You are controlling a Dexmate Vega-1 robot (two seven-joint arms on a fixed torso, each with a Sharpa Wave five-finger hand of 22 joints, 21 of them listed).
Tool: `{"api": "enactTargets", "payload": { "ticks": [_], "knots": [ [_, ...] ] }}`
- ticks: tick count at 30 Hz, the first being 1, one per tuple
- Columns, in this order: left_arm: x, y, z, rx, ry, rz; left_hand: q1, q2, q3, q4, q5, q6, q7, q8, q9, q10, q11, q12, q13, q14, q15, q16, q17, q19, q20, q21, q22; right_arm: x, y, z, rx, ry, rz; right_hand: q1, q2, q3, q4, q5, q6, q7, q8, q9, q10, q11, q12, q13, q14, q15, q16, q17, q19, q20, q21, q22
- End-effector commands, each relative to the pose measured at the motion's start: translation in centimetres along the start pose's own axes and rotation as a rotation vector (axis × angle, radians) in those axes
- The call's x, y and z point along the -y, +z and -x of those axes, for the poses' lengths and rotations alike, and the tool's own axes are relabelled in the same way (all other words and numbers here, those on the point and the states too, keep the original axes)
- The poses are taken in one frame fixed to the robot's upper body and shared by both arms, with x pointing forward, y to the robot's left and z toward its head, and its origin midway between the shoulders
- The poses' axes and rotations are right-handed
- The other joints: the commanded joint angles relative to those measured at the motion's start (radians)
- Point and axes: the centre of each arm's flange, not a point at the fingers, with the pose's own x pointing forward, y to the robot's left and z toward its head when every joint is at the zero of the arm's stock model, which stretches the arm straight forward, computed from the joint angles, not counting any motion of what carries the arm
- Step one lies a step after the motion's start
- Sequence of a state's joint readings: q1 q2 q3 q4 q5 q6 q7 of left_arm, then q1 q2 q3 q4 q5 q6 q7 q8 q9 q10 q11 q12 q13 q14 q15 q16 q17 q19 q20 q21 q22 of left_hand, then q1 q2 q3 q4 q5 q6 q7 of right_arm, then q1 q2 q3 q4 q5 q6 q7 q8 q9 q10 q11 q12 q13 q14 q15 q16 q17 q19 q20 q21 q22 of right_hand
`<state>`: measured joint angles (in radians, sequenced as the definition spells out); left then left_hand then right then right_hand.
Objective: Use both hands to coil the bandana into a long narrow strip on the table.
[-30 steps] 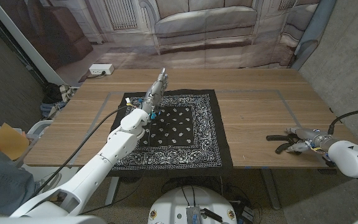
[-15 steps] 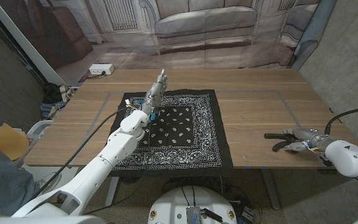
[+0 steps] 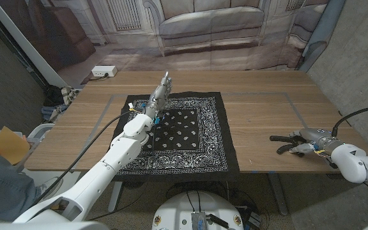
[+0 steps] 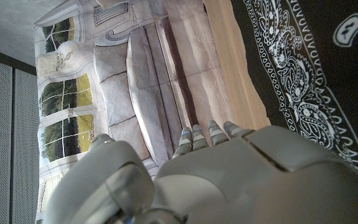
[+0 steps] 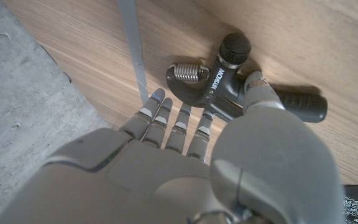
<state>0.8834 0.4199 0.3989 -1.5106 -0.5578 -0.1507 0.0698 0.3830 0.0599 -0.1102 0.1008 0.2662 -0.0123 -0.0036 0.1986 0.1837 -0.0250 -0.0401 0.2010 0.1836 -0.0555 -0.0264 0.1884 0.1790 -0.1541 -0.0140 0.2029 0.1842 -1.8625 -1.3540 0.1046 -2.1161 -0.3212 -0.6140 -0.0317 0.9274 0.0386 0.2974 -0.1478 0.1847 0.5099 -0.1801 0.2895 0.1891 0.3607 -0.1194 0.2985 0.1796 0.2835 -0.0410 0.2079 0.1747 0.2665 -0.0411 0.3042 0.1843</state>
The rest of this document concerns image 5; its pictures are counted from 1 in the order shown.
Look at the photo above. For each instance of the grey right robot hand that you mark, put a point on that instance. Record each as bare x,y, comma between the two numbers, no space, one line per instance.
166,180

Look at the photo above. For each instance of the grey tape rectangle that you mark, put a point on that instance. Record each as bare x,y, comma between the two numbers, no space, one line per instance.
132,37

